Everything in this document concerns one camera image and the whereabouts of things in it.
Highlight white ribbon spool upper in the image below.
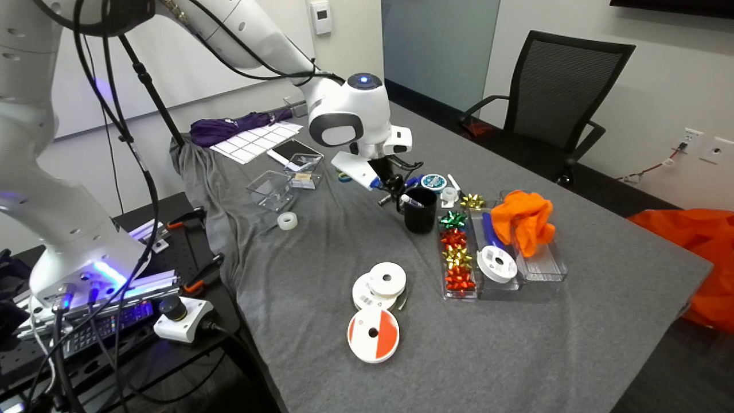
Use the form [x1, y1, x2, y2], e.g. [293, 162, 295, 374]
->
[366, 262, 406, 299]

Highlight green gift bow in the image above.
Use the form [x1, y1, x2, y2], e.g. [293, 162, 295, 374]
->
[439, 210, 467, 230]

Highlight black office chair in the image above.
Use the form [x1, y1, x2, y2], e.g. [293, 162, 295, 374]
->
[459, 30, 636, 185]

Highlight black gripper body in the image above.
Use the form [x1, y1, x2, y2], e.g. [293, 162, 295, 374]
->
[372, 155, 422, 205]

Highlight purple cloth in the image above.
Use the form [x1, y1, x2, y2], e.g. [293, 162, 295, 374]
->
[191, 108, 293, 147]

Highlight gold gift bow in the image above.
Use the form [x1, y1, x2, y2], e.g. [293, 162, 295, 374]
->
[445, 247, 472, 269]

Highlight clear box with sticky notes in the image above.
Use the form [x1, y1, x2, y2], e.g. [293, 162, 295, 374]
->
[289, 171, 322, 191]

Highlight empty clear plastic box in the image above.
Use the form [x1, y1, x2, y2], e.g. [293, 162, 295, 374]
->
[246, 170, 293, 210]

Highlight white ribbon spool lower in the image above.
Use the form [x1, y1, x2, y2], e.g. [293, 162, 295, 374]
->
[351, 276, 396, 309]

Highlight grey table cloth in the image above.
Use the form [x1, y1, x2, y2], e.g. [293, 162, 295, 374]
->
[172, 108, 708, 413]

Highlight white ribbon spool in tray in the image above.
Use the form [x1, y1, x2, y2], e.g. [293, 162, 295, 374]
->
[476, 245, 518, 285]

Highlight white tape roll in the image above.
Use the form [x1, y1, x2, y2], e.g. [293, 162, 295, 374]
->
[278, 210, 299, 231]

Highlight orange bag on floor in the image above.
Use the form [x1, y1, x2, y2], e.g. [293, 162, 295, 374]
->
[630, 209, 734, 333]

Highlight black pen cup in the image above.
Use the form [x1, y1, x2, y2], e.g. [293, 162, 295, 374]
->
[400, 187, 435, 233]

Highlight red and white ribbon spool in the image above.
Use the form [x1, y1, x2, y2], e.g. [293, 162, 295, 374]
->
[346, 307, 401, 365]

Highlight red gift bow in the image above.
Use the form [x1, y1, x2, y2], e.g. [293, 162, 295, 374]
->
[445, 267, 474, 294]

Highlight white label sheets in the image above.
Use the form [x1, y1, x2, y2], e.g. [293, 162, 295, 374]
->
[213, 122, 300, 166]

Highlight black and white booklet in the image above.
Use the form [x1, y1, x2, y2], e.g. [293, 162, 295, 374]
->
[268, 140, 322, 171]

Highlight orange cloth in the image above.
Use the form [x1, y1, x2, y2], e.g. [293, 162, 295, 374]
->
[491, 191, 554, 257]

